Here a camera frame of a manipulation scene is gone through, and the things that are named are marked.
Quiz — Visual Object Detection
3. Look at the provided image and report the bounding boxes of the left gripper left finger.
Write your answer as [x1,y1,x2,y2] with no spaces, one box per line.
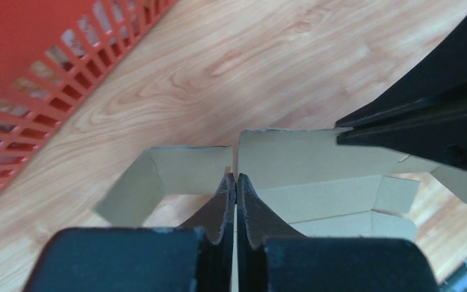
[24,173,236,291]

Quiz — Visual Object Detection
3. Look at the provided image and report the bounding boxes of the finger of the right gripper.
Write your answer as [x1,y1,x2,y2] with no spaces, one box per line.
[336,97,467,172]
[335,15,467,128]

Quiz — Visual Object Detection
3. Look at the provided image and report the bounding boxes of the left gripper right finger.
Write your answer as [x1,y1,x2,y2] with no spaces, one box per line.
[237,174,439,291]

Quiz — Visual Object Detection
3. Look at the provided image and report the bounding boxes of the red plastic shopping basket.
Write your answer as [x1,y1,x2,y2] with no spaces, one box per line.
[0,1,174,192]

